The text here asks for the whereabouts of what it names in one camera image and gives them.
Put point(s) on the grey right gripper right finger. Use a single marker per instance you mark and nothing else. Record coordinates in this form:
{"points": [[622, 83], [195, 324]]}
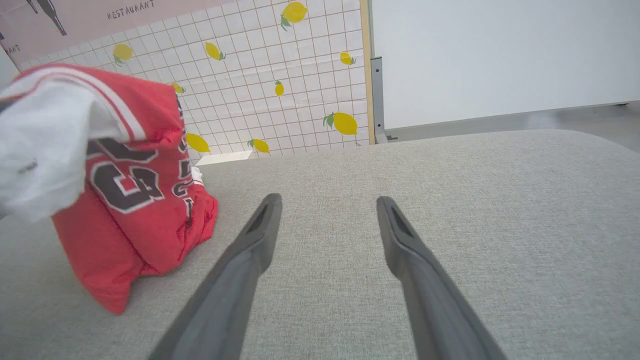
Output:
{"points": [[425, 290]]}

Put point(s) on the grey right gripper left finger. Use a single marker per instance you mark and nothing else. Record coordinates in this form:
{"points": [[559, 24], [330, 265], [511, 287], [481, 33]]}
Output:
{"points": [[235, 280]]}

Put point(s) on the red white sports jersey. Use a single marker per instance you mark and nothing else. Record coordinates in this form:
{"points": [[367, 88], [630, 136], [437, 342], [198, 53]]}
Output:
{"points": [[130, 235]]}

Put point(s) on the white flat box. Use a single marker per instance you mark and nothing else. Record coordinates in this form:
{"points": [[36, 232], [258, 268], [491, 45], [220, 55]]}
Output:
{"points": [[222, 158]]}

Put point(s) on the lemon print tile panel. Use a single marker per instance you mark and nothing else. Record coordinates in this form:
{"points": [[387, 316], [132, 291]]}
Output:
{"points": [[300, 100]]}

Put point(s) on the wooden edge strip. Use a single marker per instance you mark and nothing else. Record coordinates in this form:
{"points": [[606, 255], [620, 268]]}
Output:
{"points": [[366, 75]]}

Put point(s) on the white partition panel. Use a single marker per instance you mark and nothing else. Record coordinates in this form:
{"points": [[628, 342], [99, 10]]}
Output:
{"points": [[500, 55]]}

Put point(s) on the pink restaurant poster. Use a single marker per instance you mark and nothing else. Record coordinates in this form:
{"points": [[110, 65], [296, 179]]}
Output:
{"points": [[80, 25]]}

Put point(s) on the grey metal frame post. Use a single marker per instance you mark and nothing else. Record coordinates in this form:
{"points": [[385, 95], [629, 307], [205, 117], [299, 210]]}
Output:
{"points": [[377, 100]]}

